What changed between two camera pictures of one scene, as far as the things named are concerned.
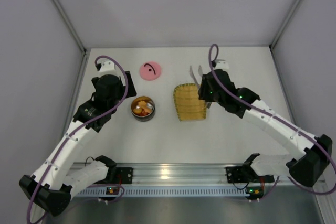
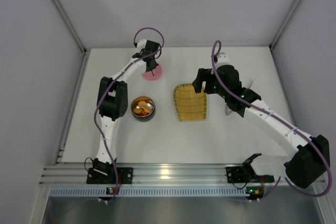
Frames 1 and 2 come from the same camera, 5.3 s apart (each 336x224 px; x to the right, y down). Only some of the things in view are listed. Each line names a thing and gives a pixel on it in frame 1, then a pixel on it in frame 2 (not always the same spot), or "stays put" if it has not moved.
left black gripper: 130,84 to 151,62
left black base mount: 119,176 stays put
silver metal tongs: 208,104 to 228,109
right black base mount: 244,174 stays put
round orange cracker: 137,110 stays put
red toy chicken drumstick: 144,114 stays put
